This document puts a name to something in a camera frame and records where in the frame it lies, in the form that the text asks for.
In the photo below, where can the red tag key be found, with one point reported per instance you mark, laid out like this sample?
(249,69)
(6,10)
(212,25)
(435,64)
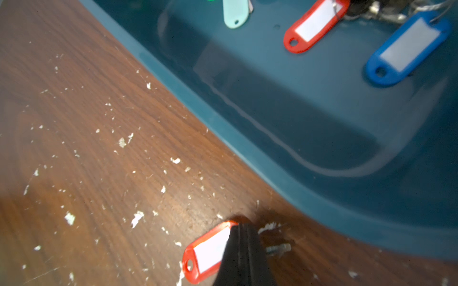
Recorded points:
(202,258)
(314,25)

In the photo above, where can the mint green tag key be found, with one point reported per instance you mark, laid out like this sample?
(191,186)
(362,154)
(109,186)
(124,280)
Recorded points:
(236,12)

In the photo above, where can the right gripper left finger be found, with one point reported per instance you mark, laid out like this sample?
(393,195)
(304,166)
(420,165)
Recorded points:
(232,271)

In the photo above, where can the blue tag key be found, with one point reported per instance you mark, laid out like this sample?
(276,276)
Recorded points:
(407,48)

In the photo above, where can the teal plastic storage box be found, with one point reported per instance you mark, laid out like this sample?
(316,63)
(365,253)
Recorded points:
(376,164)

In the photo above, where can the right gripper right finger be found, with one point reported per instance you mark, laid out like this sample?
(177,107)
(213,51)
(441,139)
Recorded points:
(256,269)

